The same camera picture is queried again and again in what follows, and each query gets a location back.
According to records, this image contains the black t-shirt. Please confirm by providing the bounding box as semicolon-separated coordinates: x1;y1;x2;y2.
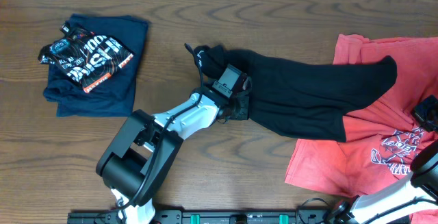
194;45;397;142

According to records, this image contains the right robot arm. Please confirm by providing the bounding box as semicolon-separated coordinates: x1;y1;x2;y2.
322;95;437;223

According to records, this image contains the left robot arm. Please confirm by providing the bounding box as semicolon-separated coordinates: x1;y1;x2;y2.
95;77;252;223

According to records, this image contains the red printed t-shirt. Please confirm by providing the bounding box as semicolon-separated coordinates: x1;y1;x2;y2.
285;34;437;197

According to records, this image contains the folded navy blue shirt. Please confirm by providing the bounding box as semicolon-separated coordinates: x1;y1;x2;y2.
43;14;149;117

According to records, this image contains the black orange printed jersey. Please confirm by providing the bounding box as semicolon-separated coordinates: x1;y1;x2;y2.
38;23;134;93

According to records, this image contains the left black cable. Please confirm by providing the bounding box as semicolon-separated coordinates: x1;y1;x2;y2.
116;42;206;211

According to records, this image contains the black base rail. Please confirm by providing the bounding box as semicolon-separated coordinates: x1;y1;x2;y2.
66;203;336;224

